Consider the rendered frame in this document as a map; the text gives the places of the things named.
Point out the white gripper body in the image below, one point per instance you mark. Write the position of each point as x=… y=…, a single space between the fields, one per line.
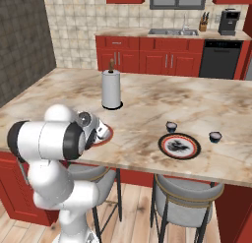
x=101 y=130

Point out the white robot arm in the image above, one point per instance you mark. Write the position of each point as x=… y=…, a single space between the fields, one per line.
x=49 y=140

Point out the red rimmed plate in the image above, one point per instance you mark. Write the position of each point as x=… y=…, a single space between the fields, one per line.
x=107 y=138

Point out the dark blue yogurt container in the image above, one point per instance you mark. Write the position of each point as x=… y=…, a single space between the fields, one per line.
x=215 y=137
x=171 y=126

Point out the black and red patterned plate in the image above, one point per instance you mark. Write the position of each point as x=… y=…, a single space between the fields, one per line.
x=179 y=146

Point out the paper towel roll on holder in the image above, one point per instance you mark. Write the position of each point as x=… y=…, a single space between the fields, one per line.
x=111 y=89

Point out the grey bar stool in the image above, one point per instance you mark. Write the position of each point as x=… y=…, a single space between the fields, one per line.
x=98 y=178
x=187 y=201

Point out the red base cupboard run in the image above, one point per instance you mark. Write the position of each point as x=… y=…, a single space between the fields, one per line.
x=151 y=56

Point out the red island cabinet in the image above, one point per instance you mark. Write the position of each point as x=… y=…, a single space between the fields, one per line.
x=13 y=191

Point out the steel sink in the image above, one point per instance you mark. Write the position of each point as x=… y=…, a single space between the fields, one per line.
x=172 y=32

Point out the steel tap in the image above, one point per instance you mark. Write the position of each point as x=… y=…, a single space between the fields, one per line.
x=184 y=23

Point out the black dishwasher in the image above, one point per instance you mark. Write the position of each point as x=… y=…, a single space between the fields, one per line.
x=220 y=60

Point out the wooden knife block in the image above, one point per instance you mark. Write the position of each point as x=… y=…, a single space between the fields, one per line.
x=203 y=24

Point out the black coffee machine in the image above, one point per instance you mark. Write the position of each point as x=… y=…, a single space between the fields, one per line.
x=228 y=22

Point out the red tall cupboard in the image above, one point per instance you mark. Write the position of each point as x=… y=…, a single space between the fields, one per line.
x=248 y=24

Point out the white wall socket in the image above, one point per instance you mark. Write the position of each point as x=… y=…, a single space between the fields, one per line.
x=217 y=18

